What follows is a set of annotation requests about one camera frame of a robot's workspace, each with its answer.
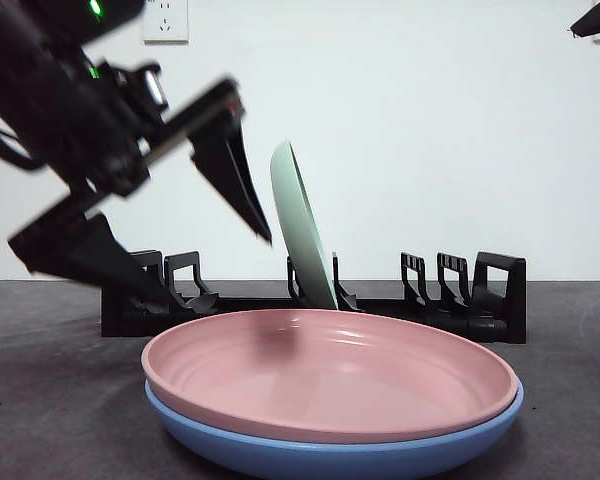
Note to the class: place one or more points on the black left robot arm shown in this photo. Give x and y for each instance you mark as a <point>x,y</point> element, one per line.
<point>30,90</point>

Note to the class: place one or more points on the blue round plate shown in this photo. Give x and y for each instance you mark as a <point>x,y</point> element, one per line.
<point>280,455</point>

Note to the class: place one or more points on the pink round plate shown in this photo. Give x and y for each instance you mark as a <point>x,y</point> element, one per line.
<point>355,380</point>

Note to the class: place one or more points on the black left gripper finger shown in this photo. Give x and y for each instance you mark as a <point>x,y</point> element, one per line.
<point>95,255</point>
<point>225,165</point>

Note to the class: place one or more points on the black plastic plate rack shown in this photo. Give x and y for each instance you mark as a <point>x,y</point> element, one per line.
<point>510,300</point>

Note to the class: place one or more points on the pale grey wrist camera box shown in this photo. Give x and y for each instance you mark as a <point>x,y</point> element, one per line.
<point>154,87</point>

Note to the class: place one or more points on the pale green round plate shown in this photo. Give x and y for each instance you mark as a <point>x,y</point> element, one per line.
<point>300,225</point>

